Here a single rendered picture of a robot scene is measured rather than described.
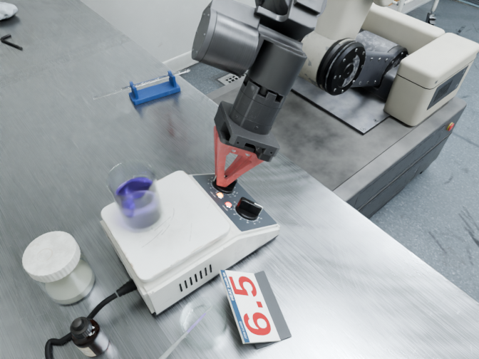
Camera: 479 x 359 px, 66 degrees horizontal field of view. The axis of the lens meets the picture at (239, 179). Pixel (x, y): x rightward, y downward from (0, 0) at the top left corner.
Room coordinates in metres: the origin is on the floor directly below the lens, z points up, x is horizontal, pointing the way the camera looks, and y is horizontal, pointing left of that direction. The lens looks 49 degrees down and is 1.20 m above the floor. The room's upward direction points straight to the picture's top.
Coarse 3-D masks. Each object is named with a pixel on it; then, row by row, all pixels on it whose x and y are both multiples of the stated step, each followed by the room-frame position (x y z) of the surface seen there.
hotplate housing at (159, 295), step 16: (112, 240) 0.24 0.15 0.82; (224, 240) 0.24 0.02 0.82; (240, 240) 0.25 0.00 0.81; (256, 240) 0.26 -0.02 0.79; (192, 256) 0.22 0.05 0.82; (208, 256) 0.22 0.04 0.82; (224, 256) 0.23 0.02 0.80; (240, 256) 0.25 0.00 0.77; (128, 272) 0.21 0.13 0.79; (176, 272) 0.20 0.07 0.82; (192, 272) 0.20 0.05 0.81; (208, 272) 0.22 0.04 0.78; (128, 288) 0.19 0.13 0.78; (144, 288) 0.18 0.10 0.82; (160, 288) 0.18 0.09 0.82; (176, 288) 0.19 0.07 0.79; (192, 288) 0.20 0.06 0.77; (160, 304) 0.18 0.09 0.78
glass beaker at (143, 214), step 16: (128, 160) 0.29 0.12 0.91; (144, 160) 0.29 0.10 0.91; (112, 176) 0.27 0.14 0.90; (128, 176) 0.28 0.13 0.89; (144, 176) 0.29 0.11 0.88; (112, 192) 0.24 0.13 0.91; (128, 208) 0.24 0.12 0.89; (144, 208) 0.24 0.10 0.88; (160, 208) 0.26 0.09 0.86; (128, 224) 0.24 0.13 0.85; (144, 224) 0.24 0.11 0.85
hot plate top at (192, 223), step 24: (168, 192) 0.30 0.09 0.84; (192, 192) 0.30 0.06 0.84; (168, 216) 0.26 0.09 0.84; (192, 216) 0.26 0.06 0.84; (216, 216) 0.26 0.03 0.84; (120, 240) 0.23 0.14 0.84; (144, 240) 0.23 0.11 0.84; (168, 240) 0.23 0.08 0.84; (192, 240) 0.23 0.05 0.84; (216, 240) 0.23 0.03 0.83; (144, 264) 0.20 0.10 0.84; (168, 264) 0.20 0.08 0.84
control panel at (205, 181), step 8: (192, 176) 0.35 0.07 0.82; (200, 176) 0.35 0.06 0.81; (208, 176) 0.36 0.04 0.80; (200, 184) 0.33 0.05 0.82; (208, 184) 0.34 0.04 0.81; (208, 192) 0.32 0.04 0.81; (216, 192) 0.32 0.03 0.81; (232, 192) 0.33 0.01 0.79; (240, 192) 0.34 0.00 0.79; (216, 200) 0.30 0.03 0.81; (224, 200) 0.31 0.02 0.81; (232, 200) 0.32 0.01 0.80; (224, 208) 0.29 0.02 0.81; (232, 208) 0.30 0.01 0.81; (232, 216) 0.28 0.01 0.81; (240, 216) 0.29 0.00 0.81; (264, 216) 0.30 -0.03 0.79; (240, 224) 0.27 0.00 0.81; (248, 224) 0.27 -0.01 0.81; (256, 224) 0.28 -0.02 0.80; (264, 224) 0.28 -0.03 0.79; (272, 224) 0.29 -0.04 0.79
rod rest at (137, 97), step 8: (168, 72) 0.66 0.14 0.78; (136, 88) 0.60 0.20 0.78; (144, 88) 0.64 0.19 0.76; (152, 88) 0.64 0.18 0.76; (160, 88) 0.64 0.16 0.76; (168, 88) 0.64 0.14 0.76; (176, 88) 0.64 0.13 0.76; (136, 96) 0.60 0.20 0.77; (144, 96) 0.61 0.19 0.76; (152, 96) 0.61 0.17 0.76; (160, 96) 0.62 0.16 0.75; (136, 104) 0.59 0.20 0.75
